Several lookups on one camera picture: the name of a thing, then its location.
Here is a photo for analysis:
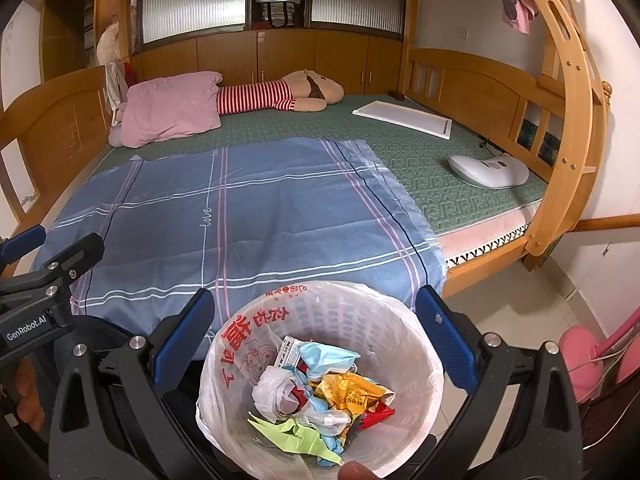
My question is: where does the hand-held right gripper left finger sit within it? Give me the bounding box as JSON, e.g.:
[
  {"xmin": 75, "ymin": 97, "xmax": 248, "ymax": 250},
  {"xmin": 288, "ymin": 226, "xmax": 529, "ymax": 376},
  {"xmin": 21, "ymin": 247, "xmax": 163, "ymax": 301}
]
[{"xmin": 47, "ymin": 287, "xmax": 216, "ymax": 480}]

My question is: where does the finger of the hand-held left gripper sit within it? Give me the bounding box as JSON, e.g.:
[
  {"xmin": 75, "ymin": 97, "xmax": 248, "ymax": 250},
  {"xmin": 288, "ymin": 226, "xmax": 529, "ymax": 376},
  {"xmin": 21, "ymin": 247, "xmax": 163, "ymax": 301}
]
[
  {"xmin": 0, "ymin": 225, "xmax": 47, "ymax": 267},
  {"xmin": 0, "ymin": 232, "xmax": 106, "ymax": 311}
]

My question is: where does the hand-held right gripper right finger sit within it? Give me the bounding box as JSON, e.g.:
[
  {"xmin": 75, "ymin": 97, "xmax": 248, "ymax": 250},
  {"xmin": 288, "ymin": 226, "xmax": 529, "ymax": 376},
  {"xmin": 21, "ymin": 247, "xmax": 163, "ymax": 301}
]
[{"xmin": 415, "ymin": 285, "xmax": 583, "ymax": 480}]

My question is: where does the white bin with plastic liner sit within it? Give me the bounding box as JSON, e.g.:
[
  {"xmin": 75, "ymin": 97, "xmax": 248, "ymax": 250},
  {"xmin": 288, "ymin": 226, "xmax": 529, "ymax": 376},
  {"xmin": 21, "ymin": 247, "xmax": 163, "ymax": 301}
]
[{"xmin": 196, "ymin": 281, "xmax": 445, "ymax": 480}]

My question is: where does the white plastic wastebasket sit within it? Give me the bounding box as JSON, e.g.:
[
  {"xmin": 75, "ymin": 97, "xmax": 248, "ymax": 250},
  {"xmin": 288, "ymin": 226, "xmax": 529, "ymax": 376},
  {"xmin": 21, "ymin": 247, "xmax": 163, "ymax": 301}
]
[{"xmin": 196, "ymin": 281, "xmax": 445, "ymax": 480}]

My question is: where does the white toy piece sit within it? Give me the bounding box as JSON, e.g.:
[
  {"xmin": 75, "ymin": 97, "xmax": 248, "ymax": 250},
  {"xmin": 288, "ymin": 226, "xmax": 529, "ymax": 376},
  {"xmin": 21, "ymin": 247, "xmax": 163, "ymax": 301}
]
[{"xmin": 251, "ymin": 365, "xmax": 313, "ymax": 422}]

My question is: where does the small white box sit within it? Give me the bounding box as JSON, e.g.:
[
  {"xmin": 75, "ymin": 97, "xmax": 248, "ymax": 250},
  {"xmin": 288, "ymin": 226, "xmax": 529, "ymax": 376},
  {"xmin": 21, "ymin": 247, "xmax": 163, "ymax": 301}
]
[{"xmin": 275, "ymin": 336, "xmax": 302, "ymax": 368}]

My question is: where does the red toy piece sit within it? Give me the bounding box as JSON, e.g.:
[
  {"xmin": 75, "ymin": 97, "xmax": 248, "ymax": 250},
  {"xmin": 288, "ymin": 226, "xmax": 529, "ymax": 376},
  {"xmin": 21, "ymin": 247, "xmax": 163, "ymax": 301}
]
[{"xmin": 356, "ymin": 402, "xmax": 397, "ymax": 432}]

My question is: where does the orange toy piece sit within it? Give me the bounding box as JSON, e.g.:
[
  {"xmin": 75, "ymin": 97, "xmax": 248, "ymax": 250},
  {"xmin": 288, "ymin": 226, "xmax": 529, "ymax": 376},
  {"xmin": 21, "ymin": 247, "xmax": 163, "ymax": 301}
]
[{"xmin": 312, "ymin": 372, "xmax": 397, "ymax": 411}]

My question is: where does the light blue face mask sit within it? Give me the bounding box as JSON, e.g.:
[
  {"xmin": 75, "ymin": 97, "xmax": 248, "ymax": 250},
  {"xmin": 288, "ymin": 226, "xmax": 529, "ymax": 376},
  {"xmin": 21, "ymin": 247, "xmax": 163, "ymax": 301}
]
[{"xmin": 298, "ymin": 341, "xmax": 361, "ymax": 382}]

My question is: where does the small red wrapper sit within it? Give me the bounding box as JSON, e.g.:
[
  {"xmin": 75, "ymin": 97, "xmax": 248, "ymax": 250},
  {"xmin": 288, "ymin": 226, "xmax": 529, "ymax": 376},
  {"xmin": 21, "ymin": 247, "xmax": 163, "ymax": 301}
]
[{"xmin": 280, "ymin": 385, "xmax": 312, "ymax": 413}]

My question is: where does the clear plastic bag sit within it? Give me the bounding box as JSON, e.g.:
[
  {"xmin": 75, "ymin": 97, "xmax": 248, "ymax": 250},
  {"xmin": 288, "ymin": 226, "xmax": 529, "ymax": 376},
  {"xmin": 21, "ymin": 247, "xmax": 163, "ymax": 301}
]
[{"xmin": 295, "ymin": 407, "xmax": 353, "ymax": 436}]

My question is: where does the green toy figure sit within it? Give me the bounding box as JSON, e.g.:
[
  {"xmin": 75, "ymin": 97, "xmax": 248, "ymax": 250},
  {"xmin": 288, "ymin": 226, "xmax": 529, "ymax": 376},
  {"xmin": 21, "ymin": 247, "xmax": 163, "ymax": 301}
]
[{"xmin": 247, "ymin": 412, "xmax": 346, "ymax": 467}]

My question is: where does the person's left hand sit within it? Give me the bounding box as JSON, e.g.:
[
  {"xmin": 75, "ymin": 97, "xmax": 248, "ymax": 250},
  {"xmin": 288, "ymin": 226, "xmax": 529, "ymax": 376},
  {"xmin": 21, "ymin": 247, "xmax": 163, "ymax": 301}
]
[{"xmin": 15, "ymin": 359, "xmax": 47, "ymax": 424}]

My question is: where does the person's right hand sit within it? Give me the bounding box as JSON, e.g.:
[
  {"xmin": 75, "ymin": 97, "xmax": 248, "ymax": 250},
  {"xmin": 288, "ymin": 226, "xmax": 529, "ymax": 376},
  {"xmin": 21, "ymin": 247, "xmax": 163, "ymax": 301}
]
[{"xmin": 337, "ymin": 461, "xmax": 381, "ymax": 480}]

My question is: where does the patterned mattress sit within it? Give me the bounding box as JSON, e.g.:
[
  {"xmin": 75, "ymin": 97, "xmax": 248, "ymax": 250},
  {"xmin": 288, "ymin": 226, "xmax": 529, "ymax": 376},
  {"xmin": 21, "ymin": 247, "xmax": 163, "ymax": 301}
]
[{"xmin": 440, "ymin": 200, "xmax": 543, "ymax": 268}]

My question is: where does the blue plaid sheet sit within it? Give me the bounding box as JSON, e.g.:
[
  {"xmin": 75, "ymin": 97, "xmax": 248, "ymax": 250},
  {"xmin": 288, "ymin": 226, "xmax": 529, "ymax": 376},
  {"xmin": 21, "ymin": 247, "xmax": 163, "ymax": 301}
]
[{"xmin": 30, "ymin": 137, "xmax": 446, "ymax": 341}]

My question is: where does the white handheld vacuum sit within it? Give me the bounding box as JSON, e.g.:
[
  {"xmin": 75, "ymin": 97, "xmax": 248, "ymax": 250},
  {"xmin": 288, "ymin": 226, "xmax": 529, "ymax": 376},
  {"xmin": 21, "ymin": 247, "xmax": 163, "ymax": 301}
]
[{"xmin": 447, "ymin": 154, "xmax": 530, "ymax": 190}]

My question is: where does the pink pillow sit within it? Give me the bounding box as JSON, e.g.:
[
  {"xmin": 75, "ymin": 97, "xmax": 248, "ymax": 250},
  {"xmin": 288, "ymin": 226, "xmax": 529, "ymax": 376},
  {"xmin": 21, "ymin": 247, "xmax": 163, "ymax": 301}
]
[{"xmin": 121, "ymin": 71, "xmax": 223, "ymax": 149}]

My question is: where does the white and red hanging cloth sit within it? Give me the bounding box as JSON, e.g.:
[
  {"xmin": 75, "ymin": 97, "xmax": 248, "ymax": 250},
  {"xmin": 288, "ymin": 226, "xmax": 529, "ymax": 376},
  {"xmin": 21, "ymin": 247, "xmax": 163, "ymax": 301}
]
[{"xmin": 104, "ymin": 60, "xmax": 136, "ymax": 128}]

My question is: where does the wooden handrail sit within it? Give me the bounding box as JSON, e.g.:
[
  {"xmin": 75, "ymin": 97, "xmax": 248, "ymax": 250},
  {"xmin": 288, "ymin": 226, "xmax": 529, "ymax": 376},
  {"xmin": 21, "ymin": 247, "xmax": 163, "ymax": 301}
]
[{"xmin": 575, "ymin": 215, "xmax": 640, "ymax": 233}]

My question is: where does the white stuffed bag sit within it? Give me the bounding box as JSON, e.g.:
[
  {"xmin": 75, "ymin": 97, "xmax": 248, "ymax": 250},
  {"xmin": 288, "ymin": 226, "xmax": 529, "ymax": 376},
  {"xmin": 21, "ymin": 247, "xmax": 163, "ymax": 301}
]
[{"xmin": 96, "ymin": 20, "xmax": 123, "ymax": 66}]

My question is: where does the wooden side cabinet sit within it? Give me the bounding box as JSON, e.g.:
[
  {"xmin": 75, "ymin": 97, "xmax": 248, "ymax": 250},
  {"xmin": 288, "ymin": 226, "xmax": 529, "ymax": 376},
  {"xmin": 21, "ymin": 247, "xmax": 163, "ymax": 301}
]
[{"xmin": 37, "ymin": 0, "xmax": 98, "ymax": 83}]

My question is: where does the white tray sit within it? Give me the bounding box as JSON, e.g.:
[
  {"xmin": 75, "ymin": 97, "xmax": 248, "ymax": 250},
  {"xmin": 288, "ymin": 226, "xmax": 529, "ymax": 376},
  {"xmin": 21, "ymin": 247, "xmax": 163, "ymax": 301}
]
[{"xmin": 352, "ymin": 100, "xmax": 453, "ymax": 140}]

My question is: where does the red striped plush toy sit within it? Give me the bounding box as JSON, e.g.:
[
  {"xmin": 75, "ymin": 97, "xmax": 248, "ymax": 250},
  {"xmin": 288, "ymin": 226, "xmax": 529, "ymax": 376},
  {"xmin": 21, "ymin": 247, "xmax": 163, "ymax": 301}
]
[{"xmin": 217, "ymin": 70, "xmax": 345, "ymax": 115}]

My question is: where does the wooden curved ladder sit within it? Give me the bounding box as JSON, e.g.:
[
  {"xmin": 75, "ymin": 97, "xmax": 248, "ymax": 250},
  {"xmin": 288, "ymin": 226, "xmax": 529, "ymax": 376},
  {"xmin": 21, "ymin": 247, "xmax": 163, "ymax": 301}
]
[{"xmin": 510, "ymin": 0, "xmax": 608, "ymax": 258}]

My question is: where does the frosted glass cabinet door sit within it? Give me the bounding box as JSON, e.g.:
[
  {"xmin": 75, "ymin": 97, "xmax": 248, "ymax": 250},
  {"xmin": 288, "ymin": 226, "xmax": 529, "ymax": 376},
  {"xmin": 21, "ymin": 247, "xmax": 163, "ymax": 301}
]
[
  {"xmin": 141, "ymin": 0, "xmax": 247, "ymax": 43},
  {"xmin": 310, "ymin": 0, "xmax": 405, "ymax": 37}
]

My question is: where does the striped tote bag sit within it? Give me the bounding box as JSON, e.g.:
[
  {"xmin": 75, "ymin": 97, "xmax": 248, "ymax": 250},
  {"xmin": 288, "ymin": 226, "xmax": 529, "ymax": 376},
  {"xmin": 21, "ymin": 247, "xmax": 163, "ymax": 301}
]
[{"xmin": 260, "ymin": 2, "xmax": 296, "ymax": 28}]

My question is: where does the pink plastic frame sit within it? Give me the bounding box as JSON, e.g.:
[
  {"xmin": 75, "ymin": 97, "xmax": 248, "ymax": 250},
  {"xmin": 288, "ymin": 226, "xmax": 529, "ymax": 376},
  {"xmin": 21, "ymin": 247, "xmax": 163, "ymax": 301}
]
[{"xmin": 557, "ymin": 305, "xmax": 640, "ymax": 403}]

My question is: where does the white cable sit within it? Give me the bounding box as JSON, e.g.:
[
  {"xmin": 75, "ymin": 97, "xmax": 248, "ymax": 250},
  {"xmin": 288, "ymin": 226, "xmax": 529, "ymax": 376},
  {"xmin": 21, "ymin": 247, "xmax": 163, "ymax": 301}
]
[{"xmin": 565, "ymin": 340, "xmax": 640, "ymax": 376}]

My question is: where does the wooden wall cabinet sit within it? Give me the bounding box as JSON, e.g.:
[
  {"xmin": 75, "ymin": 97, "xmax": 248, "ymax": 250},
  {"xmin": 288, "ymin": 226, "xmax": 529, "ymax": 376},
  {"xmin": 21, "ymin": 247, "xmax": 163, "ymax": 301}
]
[{"xmin": 130, "ymin": 27, "xmax": 406, "ymax": 98}]

